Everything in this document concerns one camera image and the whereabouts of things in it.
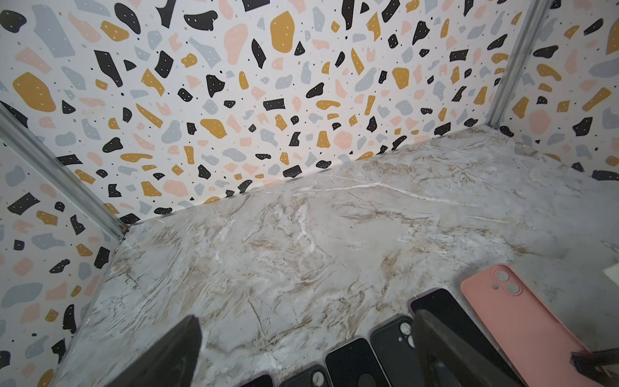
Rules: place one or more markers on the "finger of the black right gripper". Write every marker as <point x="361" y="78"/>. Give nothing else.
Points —
<point x="593" y="365"/>

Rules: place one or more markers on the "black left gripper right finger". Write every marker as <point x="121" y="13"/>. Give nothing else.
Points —
<point x="437" y="342"/>

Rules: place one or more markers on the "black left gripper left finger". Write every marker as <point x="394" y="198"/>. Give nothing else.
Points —
<point x="171" y="361"/>

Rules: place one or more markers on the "black phone case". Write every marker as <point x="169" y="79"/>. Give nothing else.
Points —
<point x="394" y="347"/>
<point x="314" y="376"/>

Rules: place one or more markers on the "pink phone case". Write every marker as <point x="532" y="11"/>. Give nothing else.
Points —
<point x="536" y="343"/>

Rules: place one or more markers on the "large black phone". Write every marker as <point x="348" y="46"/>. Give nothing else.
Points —
<point x="264" y="380"/>

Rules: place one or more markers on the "aluminium left corner post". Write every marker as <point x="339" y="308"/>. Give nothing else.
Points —
<point x="18" y="137"/>

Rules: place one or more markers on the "aluminium corner post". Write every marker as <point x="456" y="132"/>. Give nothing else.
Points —
<point x="18" y="137"/>
<point x="531" y="25"/>

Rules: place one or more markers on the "aluminium right corner post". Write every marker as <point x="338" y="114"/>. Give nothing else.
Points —
<point x="531" y="25"/>

